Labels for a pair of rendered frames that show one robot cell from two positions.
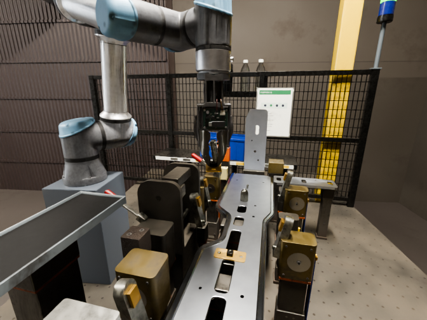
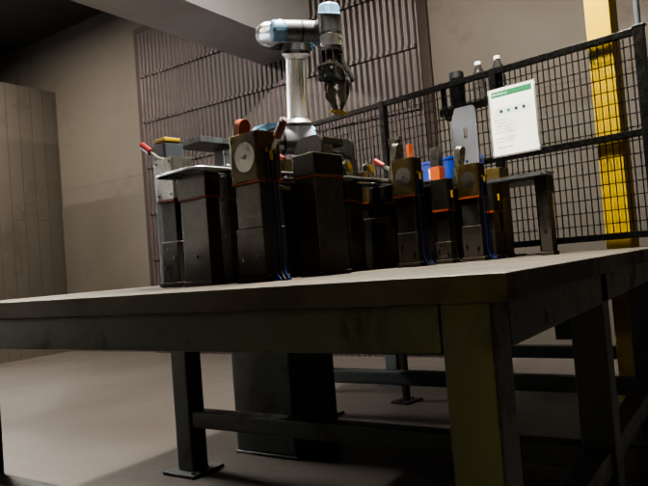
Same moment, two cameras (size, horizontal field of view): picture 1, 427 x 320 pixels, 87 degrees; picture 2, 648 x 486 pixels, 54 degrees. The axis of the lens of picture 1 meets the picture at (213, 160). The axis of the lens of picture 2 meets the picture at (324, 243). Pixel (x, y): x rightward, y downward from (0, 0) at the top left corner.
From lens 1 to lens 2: 1.84 m
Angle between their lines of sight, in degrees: 34
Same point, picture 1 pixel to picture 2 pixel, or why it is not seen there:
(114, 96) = (294, 102)
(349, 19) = not seen: outside the picture
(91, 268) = not seen: hidden behind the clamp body
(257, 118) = (463, 118)
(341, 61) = (593, 29)
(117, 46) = (297, 60)
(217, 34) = (327, 25)
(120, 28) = (279, 35)
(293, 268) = (400, 183)
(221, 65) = (331, 40)
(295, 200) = (466, 176)
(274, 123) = (517, 133)
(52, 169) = not seen: hidden behind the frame
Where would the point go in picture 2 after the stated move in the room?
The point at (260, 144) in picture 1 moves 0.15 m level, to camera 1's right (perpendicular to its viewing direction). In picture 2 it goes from (472, 150) to (507, 145)
